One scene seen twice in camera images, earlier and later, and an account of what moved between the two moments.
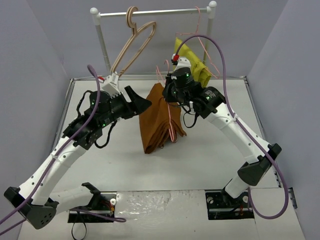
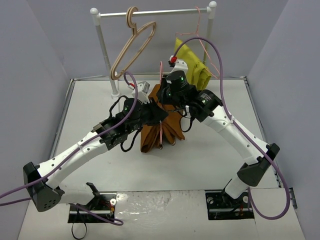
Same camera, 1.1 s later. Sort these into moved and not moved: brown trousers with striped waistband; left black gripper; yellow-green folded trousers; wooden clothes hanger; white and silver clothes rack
Moved: left black gripper
Not moved: brown trousers with striped waistband; yellow-green folded trousers; white and silver clothes rack; wooden clothes hanger
